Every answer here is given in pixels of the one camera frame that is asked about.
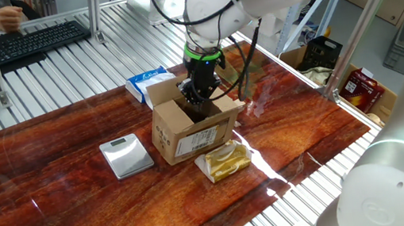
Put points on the white metal shelf frame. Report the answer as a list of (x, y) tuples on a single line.
[(292, 21)]

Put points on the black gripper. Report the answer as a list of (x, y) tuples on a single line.
[(202, 73)]

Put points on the yellow wrapped packet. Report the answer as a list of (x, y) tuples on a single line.
[(227, 161)]

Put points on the open cardboard bin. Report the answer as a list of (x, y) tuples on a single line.
[(385, 103)]

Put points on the red product box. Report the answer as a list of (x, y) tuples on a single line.
[(361, 93)]

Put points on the silver digital scale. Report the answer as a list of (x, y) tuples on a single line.
[(126, 158)]

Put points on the bare person hand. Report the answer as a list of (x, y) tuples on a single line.
[(8, 18)]

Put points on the blue tissue pack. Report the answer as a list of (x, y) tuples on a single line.
[(141, 82)]

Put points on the beige cloth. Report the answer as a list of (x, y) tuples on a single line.
[(318, 74)]

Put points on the black office chair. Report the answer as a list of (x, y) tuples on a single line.
[(26, 10)]

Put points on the black keyboard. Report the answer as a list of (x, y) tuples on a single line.
[(38, 40)]

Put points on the brown cardboard box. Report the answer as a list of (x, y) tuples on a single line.
[(190, 142)]

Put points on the grey stacked trays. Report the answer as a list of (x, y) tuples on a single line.
[(402, 47)]

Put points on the wood pattern table mat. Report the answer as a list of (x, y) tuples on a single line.
[(60, 214)]

